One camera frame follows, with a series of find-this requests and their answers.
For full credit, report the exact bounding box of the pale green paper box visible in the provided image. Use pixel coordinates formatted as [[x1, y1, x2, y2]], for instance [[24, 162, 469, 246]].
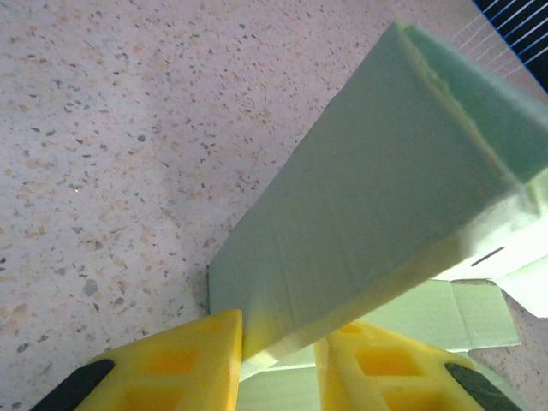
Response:
[[207, 20, 548, 411]]

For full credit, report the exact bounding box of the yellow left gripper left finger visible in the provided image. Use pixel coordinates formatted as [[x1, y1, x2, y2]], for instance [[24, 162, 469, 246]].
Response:
[[29, 308, 244, 411]]

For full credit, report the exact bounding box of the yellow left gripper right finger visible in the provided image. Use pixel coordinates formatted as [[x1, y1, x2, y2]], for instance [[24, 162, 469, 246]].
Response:
[[314, 320, 519, 411]]

